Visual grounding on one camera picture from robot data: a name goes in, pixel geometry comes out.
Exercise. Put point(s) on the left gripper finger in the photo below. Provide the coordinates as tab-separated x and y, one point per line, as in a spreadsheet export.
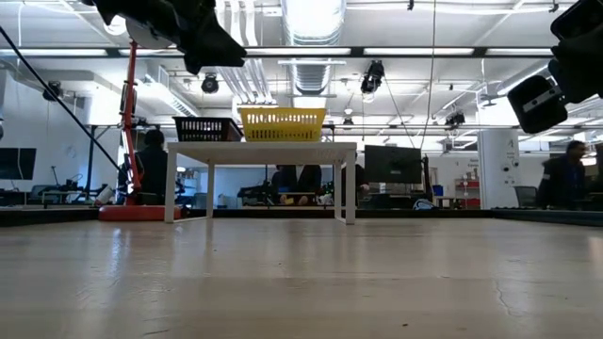
212	47

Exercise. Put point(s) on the black plastic basket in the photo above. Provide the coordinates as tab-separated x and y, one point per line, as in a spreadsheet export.
207	129

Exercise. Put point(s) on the yellow plastic basket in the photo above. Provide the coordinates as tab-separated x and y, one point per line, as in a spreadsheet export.
282	124

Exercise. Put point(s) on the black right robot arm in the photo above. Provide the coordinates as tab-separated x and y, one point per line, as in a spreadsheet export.
581	19

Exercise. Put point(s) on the red desk lamp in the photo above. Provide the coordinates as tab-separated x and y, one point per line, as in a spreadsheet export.
129	117

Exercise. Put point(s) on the grey office chair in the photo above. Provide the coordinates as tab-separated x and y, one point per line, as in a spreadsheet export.
525	195

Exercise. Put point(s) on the person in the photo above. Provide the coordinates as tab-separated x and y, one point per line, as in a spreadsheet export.
563	179
285	178
309	178
153	169

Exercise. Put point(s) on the white perforated metal shelf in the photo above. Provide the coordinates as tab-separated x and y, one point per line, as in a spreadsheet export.
264	151

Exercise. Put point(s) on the white round column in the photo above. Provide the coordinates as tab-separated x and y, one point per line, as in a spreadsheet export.
499	169

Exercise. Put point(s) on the red storage shelf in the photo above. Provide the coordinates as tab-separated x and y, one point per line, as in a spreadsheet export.
466	193

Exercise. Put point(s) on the black computer monitor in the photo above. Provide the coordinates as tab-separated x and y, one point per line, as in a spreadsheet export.
393	165
16	163

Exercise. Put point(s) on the black ceiling camera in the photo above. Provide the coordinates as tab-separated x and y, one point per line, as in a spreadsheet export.
52	90
454	118
372	77
209	85

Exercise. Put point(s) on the black overhead frame bar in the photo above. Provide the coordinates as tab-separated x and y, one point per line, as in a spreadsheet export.
301	52

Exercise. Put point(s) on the silver ceiling air duct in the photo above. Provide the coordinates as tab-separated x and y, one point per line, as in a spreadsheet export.
313	28

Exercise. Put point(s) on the black aluminium table frame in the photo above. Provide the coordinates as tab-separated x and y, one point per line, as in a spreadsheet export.
471	213

